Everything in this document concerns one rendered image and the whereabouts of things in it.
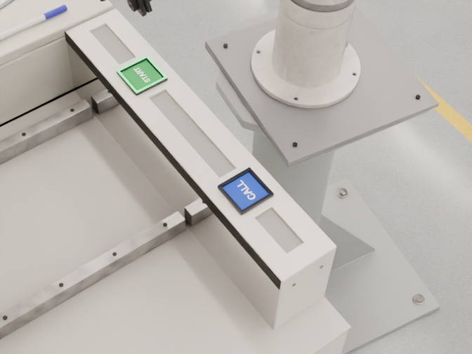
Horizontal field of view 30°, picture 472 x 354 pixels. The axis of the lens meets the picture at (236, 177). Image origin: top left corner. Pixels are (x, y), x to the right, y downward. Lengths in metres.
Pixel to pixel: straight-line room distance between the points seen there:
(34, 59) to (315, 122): 0.46
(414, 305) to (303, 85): 0.91
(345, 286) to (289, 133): 0.87
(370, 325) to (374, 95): 0.83
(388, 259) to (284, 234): 1.14
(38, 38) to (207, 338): 0.53
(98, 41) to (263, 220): 0.41
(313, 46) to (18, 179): 0.51
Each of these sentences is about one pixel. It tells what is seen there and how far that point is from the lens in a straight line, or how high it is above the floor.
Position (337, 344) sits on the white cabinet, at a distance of 1.30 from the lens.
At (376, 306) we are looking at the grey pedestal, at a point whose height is 0.01.
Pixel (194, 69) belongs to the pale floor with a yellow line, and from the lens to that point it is 2.67.
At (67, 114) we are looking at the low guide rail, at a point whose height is 0.85.
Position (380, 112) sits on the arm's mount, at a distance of 1.50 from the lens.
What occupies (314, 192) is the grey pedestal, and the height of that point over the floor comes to 0.55.
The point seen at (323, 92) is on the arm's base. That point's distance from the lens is 1.50.
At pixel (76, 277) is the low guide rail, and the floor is 0.85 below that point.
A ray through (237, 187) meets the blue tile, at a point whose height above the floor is 0.96.
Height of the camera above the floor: 1.95
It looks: 54 degrees down
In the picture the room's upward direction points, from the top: 4 degrees clockwise
